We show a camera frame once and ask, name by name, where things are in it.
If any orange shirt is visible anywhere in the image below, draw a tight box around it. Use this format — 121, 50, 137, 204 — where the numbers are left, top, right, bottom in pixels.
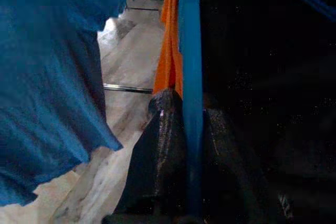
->
152, 0, 184, 96

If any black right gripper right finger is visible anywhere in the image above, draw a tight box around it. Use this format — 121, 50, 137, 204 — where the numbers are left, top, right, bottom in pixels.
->
202, 103, 279, 224

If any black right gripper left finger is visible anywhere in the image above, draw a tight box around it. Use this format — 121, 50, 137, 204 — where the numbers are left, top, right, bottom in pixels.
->
118, 88, 188, 210

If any blue shirt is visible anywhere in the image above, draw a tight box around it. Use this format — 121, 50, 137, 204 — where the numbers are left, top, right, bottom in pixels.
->
0, 0, 130, 207

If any black shirt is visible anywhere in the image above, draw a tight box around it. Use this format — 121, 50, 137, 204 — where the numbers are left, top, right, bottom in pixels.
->
199, 0, 336, 224

